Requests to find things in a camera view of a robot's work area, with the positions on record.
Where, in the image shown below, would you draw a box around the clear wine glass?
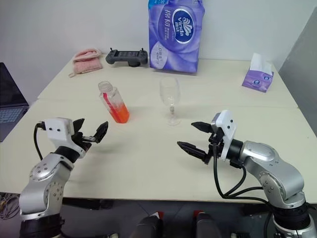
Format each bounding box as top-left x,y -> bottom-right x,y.
159,77 -> 181,126

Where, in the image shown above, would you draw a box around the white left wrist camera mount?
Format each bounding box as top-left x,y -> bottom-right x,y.
44,118 -> 87,159

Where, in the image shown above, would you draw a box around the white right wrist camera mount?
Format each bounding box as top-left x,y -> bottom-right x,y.
211,110 -> 238,162

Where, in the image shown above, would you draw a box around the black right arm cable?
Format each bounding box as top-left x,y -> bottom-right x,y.
212,146 -> 270,204

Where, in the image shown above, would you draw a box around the bottle with orange liquid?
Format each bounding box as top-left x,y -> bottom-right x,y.
98,80 -> 130,124

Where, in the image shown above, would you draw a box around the grey handheld game controller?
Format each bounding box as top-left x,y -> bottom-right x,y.
106,48 -> 149,67

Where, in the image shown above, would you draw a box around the tangled floor cables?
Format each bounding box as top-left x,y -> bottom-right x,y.
0,192 -> 20,220

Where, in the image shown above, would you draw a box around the pink folded towel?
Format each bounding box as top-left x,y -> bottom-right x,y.
68,48 -> 104,79

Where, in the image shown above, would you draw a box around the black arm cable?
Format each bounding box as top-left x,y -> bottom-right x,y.
212,146 -> 270,204
34,120 -> 48,161

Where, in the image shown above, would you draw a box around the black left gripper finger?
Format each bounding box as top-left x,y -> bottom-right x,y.
72,118 -> 85,133
95,121 -> 109,144

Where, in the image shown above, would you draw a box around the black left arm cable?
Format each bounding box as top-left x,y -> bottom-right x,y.
34,120 -> 48,161

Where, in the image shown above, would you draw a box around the large purple Vinda tissue pack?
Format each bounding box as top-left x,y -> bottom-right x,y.
148,0 -> 207,75

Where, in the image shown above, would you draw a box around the dark laptop computer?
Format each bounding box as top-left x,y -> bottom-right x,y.
0,61 -> 30,142

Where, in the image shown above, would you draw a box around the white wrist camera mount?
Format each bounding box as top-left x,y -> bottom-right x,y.
44,118 -> 87,159
211,110 -> 238,162

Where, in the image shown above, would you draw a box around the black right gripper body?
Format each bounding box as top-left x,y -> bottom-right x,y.
204,123 -> 225,165

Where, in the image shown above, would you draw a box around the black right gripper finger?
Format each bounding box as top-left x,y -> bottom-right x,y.
191,121 -> 213,133
176,141 -> 208,161

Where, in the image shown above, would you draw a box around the small purple tissue box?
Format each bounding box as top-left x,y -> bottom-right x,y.
241,52 -> 275,93

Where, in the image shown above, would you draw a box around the grey partition panel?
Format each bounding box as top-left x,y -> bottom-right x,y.
277,12 -> 317,137

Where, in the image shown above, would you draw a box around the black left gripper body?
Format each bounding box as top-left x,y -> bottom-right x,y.
71,130 -> 98,153

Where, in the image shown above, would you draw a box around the dark rounded shape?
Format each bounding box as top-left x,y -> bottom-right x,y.
128,215 -> 164,238

